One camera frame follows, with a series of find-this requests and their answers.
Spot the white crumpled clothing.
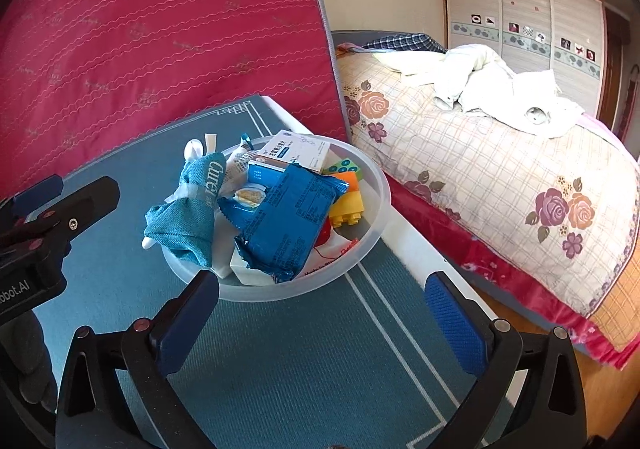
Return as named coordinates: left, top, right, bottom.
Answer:
left=374, top=44, right=585, bottom=139

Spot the plaid pillow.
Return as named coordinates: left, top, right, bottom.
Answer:
left=363, top=33, right=447, bottom=54

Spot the white medicine box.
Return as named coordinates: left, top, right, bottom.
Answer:
left=247, top=131, right=330, bottom=187

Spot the floral bed quilt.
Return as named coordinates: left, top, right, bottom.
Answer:
left=336, top=44, right=639, bottom=368

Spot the orange yellow toy brick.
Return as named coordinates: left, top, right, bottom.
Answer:
left=329, top=172, right=364, bottom=228

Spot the green dotted toy brick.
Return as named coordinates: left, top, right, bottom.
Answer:
left=322, top=158, right=362, bottom=180

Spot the white square block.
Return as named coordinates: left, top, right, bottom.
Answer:
left=211, top=222, right=277, bottom=288

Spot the white sliding wardrobe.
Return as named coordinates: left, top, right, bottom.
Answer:
left=446, top=0, right=606, bottom=116

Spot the blue cloth pouch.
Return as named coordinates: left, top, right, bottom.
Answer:
left=143, top=152, right=227, bottom=267

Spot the clear plastic bowl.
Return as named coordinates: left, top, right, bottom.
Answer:
left=162, top=133, right=393, bottom=304

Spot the red upright mattress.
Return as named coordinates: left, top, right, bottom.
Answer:
left=1, top=0, right=349, bottom=196

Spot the red balloon glue packet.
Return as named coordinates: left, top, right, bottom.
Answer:
left=302, top=218, right=358, bottom=276

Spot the blue cracker packet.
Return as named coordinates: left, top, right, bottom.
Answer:
left=218, top=163, right=348, bottom=283

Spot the white plastic bag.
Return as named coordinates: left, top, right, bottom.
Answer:
left=142, top=134, right=254, bottom=269

